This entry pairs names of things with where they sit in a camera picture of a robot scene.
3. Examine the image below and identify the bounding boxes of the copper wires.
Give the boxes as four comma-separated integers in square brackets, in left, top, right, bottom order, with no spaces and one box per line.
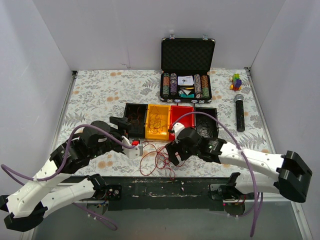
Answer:
[124,106,146,131]

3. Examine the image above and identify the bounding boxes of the red wire tangle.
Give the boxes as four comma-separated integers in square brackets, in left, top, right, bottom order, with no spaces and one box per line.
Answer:
[139,139,176,181]

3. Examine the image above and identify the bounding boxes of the black bin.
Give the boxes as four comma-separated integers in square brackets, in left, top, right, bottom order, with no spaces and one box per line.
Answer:
[194,107,219,139]
[123,103,148,139]

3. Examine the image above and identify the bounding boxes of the dark red wires yellow bin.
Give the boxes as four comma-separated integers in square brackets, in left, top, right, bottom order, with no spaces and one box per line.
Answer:
[148,105,168,135]

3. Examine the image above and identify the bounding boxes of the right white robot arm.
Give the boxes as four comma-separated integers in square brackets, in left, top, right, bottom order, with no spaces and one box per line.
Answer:
[165,124,313,203]

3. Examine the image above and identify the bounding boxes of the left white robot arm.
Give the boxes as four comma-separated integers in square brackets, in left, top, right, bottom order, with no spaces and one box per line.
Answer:
[0,116,139,232]

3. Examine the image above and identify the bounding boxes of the floral table mat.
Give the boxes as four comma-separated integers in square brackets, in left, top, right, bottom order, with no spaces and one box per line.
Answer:
[57,69,274,177]

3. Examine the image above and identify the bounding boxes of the playing card deck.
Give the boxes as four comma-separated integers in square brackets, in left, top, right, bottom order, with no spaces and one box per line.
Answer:
[177,75,194,86]

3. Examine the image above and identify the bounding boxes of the black microphone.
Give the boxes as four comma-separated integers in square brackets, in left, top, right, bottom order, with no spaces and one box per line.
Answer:
[234,94,245,132]

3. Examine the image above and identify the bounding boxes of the colourful toy block car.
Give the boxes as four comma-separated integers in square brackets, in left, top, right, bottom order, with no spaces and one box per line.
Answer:
[229,73,242,91]

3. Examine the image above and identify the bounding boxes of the black poker chip case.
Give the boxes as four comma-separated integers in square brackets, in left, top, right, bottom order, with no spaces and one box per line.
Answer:
[159,36,216,104]

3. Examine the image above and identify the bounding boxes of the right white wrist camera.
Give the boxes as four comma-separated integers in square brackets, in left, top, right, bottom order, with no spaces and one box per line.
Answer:
[169,122,185,142]

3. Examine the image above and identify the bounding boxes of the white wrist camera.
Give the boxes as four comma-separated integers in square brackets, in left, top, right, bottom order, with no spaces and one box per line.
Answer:
[169,122,185,142]
[121,136,144,159]

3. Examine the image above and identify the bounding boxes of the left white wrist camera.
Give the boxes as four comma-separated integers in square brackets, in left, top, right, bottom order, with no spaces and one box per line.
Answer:
[121,136,144,159]

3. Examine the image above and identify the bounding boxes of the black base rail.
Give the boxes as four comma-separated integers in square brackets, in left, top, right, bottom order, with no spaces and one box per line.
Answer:
[103,176,228,211]

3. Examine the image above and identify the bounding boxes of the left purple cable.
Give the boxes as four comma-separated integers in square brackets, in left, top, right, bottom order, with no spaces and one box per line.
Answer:
[0,124,140,231]

